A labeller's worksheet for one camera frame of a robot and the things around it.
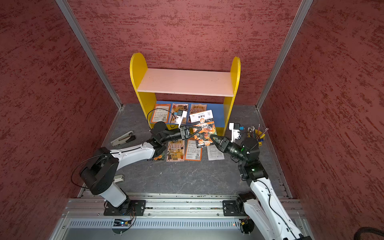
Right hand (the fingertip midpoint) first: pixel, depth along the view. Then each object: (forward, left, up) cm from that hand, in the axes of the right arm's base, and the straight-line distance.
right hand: (209, 140), depth 70 cm
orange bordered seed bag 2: (+7, +9, -27) cm, 29 cm away
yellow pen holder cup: (+13, -33, -17) cm, 39 cm away
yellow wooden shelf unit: (+50, +27, -16) cm, 59 cm away
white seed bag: (+6, -5, -27) cm, 28 cm away
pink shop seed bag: (+34, +20, -12) cm, 41 cm away
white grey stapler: (+18, +54, -24) cm, 62 cm away
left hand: (+4, +4, +2) cm, 6 cm away
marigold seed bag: (+8, +2, +5) cm, 10 cm away
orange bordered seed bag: (+29, +29, -11) cm, 43 cm away
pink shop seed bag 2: (+8, +20, -26) cm, 33 cm away
